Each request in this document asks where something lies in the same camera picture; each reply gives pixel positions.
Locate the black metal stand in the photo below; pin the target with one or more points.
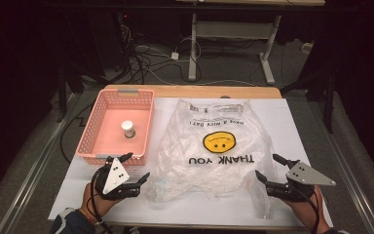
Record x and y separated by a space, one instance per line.
61 94

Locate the white table board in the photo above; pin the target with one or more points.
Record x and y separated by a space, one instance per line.
292 130

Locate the small white cup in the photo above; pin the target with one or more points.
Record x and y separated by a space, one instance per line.
128 127

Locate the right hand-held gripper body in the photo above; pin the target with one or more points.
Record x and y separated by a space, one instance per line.
305 175

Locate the metal floor rail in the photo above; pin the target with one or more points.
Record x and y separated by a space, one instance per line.
354 185
35 169

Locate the white metal desk frame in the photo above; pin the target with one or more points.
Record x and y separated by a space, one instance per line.
233 30

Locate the pink plastic basket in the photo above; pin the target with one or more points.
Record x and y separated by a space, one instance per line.
110 136

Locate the person's left hand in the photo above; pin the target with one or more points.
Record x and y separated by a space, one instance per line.
97 204

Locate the white power adapter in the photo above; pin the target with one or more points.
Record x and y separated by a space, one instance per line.
174 56

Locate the person's right hand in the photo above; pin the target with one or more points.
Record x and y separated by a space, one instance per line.
310 214

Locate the clear smiley plastic bag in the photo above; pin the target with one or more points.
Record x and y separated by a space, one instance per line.
188 152

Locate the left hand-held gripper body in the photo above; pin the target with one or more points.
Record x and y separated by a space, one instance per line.
116 175

